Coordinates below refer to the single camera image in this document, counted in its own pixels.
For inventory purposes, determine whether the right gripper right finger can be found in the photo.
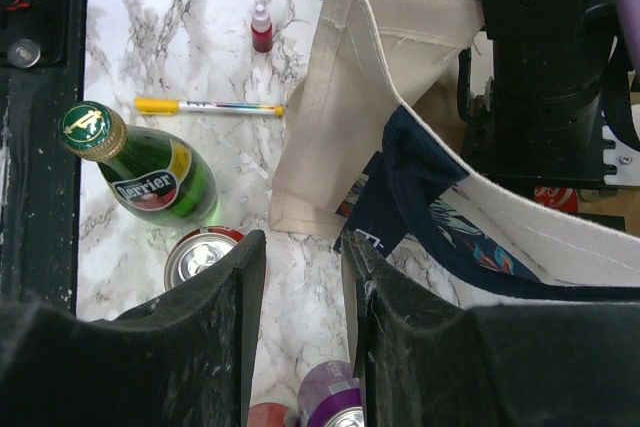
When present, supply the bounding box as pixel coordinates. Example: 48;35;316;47
341;232;639;426

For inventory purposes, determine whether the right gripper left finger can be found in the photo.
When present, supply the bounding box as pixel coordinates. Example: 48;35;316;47
1;230;266;426

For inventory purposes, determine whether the purple soda can front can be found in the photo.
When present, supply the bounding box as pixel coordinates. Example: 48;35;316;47
297;360;365;427

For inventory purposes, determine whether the cream canvas tote bag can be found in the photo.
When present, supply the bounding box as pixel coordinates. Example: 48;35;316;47
269;0;639;302

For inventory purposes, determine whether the red cola can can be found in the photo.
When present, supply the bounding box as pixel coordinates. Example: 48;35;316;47
533;186;579;213

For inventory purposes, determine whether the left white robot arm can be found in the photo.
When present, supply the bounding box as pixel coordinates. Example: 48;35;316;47
458;0;639;196

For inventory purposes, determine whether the red soda can right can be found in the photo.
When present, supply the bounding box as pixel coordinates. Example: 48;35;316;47
247;402;298;427

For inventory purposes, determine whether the red soda can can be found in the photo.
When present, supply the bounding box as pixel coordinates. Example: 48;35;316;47
247;402;298;427
164;226;244;290

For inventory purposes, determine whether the red soda can front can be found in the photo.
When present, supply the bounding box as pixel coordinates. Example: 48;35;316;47
164;226;244;290

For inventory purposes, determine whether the green glass bottle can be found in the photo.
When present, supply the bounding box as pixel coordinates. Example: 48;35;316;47
59;101;218;227

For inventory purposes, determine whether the yellow white marker pen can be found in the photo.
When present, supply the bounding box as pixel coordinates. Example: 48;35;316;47
134;98;284;117

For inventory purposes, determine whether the small red vial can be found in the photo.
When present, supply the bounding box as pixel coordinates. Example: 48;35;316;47
251;4;273;53

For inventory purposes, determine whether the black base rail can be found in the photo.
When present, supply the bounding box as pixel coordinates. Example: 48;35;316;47
1;0;87;313

